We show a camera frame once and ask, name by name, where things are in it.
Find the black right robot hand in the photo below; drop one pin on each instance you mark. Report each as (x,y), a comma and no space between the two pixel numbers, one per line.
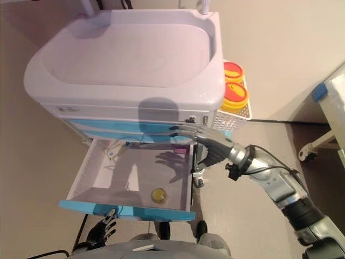
(215,145)

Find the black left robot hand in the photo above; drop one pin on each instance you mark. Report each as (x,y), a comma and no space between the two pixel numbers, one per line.
(101,232)

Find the large blue-front cart drawer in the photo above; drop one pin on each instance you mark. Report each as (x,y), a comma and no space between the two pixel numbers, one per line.
(140,178)

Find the yellow medicine jar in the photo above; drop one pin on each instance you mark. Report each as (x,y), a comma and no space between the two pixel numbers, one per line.
(159,195)

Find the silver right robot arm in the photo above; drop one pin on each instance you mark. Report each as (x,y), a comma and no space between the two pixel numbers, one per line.
(280,183)

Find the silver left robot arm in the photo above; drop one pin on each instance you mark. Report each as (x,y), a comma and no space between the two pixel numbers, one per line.
(81,248)

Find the pink item in drawer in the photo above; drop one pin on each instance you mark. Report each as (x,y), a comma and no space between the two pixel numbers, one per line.
(180,149)

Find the slim blue-front cart drawer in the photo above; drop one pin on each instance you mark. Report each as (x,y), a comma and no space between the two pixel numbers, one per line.
(107,125)
(113,135)

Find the white mesh basket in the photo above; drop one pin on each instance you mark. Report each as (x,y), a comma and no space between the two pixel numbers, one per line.
(229,121)

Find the cart caster wheel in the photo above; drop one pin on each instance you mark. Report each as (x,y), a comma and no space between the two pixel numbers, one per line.
(199,180)

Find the grey robot torso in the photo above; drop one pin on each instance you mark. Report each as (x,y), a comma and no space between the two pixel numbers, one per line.
(148,251)

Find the yellow sharps container red lid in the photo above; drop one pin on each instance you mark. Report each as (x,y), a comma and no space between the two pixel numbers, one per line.
(235,93)
(233,70)

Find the grey right robot leg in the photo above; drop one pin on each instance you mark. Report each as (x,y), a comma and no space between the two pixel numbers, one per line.
(202,229)

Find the bed caster wheel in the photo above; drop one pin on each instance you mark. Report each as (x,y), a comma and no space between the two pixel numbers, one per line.
(307,155)

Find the white hospital bed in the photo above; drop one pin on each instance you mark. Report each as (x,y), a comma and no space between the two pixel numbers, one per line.
(337,108)

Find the white medical cart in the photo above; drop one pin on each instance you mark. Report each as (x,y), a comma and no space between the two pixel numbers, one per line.
(121,54)

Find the metal IV pole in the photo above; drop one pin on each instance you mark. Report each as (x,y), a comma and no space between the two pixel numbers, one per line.
(204,6)

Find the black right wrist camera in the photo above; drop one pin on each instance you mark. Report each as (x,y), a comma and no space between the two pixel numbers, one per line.
(233,171)

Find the blue bed corner bracket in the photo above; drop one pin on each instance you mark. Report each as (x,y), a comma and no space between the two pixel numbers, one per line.
(320,92)

